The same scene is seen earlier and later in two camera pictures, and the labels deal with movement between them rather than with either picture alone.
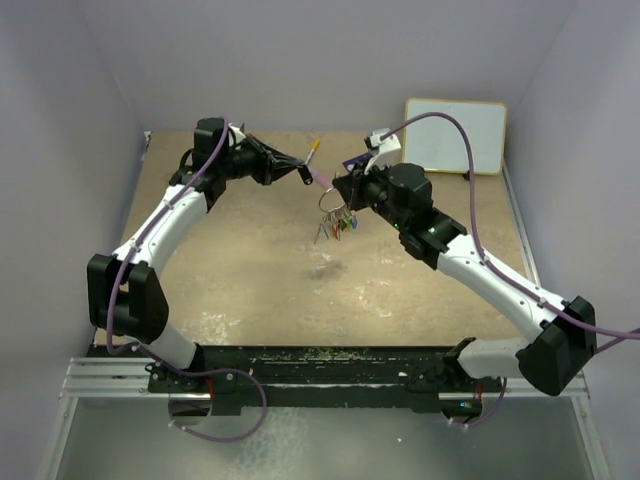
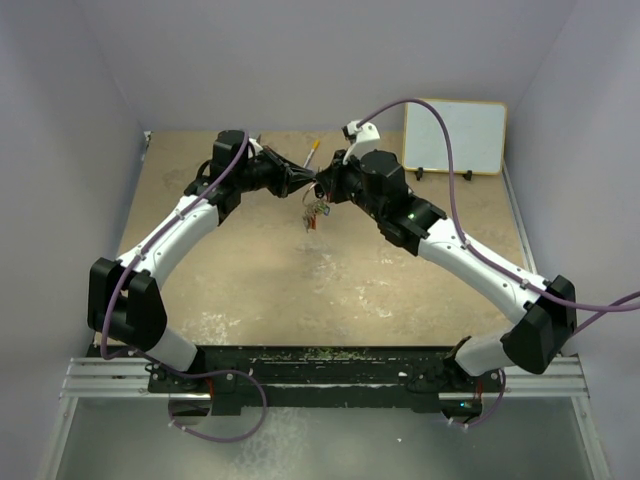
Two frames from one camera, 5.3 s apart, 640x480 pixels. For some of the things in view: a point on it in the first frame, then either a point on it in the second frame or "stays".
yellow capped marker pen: (315, 146) stays
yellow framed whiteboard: (439, 144) stays
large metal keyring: (335, 208) to (303, 200)
